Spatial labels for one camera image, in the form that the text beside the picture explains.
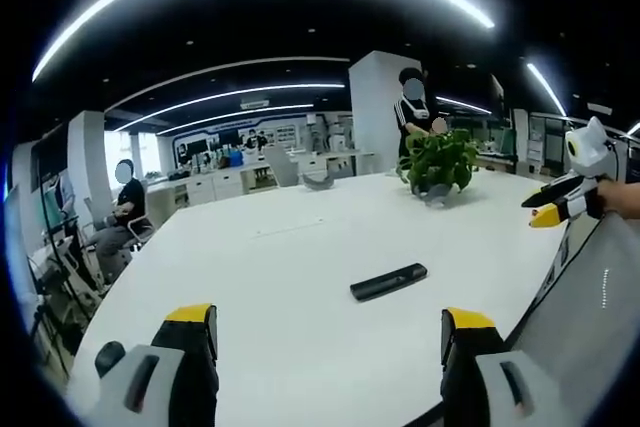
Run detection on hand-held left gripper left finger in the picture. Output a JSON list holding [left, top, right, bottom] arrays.
[[82, 302, 220, 427]]

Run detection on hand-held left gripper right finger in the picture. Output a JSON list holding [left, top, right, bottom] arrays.
[[439, 306, 557, 427]]

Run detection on black remote control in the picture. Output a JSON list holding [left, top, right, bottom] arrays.
[[349, 262, 430, 303]]

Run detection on person's right hand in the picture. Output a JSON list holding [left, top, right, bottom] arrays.
[[597, 180, 640, 221]]

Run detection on green potted plant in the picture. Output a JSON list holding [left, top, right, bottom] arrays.
[[396, 128, 482, 209]]

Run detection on grey office chair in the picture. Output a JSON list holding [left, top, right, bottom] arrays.
[[79, 195, 156, 253], [263, 145, 300, 187]]

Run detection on black tripod stand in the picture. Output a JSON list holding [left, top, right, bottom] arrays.
[[29, 141, 104, 378]]

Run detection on white column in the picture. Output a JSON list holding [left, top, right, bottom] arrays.
[[348, 50, 424, 154]]

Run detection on white cabinet row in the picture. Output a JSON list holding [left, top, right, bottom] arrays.
[[144, 150, 376, 218]]

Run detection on grey curved object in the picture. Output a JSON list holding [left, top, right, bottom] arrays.
[[301, 171, 336, 193]]

